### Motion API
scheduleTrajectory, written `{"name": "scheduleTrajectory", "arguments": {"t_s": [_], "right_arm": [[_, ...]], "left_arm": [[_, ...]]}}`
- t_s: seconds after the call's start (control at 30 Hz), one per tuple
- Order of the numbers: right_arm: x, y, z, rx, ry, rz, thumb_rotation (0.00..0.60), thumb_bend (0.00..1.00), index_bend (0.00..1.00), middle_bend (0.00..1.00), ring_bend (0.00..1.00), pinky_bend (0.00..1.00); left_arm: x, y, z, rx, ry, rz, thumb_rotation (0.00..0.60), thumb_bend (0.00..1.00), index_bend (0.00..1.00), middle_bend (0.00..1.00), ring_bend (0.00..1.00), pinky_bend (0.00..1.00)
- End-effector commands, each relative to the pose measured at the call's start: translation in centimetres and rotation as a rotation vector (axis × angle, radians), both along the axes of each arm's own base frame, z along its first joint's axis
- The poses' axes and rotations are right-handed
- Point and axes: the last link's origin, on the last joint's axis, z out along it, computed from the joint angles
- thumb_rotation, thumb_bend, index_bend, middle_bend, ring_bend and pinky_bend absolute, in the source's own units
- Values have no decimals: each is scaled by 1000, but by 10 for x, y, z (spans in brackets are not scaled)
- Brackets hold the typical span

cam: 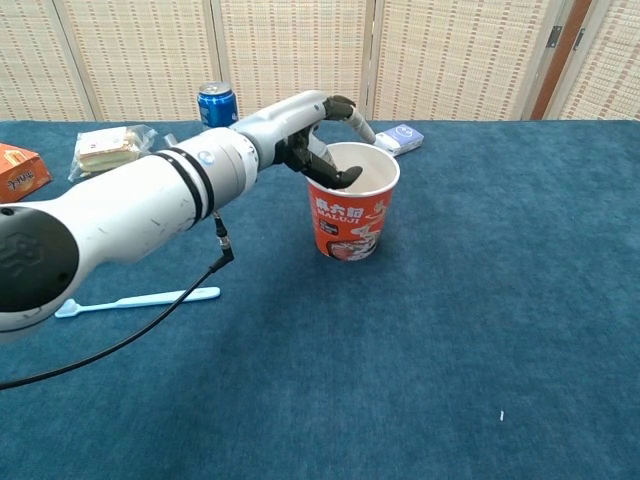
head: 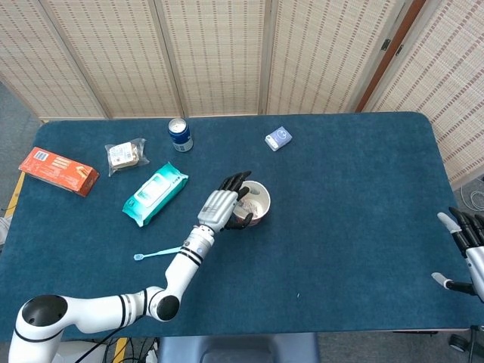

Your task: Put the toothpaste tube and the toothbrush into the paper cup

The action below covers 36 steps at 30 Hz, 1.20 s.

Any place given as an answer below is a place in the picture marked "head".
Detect sandwich in clear wrapper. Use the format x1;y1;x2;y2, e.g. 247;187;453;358
104;138;150;178

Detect teal wet wipes pack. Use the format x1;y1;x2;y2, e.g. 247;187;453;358
122;161;190;228

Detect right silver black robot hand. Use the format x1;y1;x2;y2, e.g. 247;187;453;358
431;206;484;299

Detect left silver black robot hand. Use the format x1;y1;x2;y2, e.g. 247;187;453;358
197;170;254;232

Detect bamboo folding screen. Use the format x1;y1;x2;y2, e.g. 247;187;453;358
0;0;484;190

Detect grey blue padded seat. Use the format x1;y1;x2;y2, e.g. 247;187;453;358
157;332;321;363

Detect black caster wheel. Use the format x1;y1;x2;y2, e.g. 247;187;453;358
448;334;470;352

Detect red paper noodle cup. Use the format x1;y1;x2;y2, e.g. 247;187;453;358
228;180;271;228

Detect white coiled cable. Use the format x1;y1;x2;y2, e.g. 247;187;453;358
459;184;484;211

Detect black floor cables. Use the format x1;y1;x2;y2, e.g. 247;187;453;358
104;336;160;363

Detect light blue toothbrush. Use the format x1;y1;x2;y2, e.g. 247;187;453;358
133;246;182;262

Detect orange cardboard box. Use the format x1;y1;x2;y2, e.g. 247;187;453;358
18;146;101;198

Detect small blue tissue pack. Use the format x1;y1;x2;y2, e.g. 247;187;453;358
264;125;294;152

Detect brown wooden post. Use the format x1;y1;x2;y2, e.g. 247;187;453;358
355;0;427;113

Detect blue white drink can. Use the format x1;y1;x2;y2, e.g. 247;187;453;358
168;117;194;154

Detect blue table cloth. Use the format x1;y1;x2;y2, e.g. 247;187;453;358
0;111;478;342

